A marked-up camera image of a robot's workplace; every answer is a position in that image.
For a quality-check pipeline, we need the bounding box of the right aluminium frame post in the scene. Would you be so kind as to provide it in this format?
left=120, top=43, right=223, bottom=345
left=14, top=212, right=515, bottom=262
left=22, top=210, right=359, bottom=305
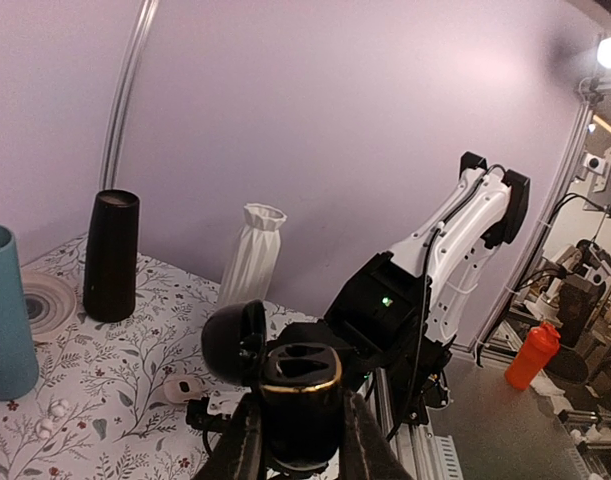
left=99, top=0, right=160, bottom=190

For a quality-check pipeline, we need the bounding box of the front aluminium rail base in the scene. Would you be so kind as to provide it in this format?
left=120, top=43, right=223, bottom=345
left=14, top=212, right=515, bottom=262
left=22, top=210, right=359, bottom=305
left=368, top=368, right=463, bottom=480

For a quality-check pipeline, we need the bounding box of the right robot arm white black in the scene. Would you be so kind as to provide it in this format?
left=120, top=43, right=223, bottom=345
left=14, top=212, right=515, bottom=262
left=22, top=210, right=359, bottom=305
left=201, top=152, right=530, bottom=426

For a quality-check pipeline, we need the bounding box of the teal tall cup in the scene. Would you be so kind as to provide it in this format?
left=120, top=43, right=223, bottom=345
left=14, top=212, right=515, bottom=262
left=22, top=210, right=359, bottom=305
left=0, top=225, right=39, bottom=401

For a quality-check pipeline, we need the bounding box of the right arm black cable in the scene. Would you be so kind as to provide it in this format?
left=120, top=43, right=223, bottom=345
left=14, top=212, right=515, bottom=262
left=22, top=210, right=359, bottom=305
left=384, top=164, right=509, bottom=441

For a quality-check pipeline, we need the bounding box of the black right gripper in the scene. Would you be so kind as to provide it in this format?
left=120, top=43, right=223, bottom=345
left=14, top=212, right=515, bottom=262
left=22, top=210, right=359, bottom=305
left=185, top=322, right=381, bottom=433

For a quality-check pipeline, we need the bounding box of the white ribbed vase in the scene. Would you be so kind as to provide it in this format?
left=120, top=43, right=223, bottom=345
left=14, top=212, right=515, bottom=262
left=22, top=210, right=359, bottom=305
left=216, top=203, right=287, bottom=309

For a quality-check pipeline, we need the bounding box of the dark brown tall cup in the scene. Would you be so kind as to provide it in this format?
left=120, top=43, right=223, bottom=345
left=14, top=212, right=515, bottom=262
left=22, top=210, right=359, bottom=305
left=83, top=189, right=140, bottom=323

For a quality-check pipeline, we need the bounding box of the black earbud case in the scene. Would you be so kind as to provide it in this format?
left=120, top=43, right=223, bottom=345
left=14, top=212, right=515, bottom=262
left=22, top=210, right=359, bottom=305
left=201, top=300, right=343, bottom=472

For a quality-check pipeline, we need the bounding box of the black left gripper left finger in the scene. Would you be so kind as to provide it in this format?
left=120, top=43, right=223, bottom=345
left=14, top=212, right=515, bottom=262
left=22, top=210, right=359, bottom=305
left=194, top=394, right=263, bottom=480

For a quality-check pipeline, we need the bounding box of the white airpods charging case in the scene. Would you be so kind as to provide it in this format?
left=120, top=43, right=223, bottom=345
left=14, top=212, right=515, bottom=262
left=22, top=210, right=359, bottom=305
left=163, top=375, right=205, bottom=404

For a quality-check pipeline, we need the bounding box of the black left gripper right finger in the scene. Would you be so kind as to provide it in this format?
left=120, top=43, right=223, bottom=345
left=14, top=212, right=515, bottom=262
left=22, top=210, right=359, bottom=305
left=339, top=391, right=410, bottom=480

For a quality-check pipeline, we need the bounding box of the extra white earbud on table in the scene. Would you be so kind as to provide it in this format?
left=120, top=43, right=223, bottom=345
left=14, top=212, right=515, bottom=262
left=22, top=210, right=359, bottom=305
left=50, top=399, right=70, bottom=418

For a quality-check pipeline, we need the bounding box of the orange shaker bottle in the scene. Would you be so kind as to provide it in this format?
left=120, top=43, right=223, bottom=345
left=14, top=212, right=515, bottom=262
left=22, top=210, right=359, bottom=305
left=504, top=321, right=560, bottom=391

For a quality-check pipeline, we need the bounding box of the spiral pattern ceramic bowl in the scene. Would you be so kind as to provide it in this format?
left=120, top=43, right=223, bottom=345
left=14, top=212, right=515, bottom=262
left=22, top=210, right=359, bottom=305
left=21, top=270, right=77, bottom=342

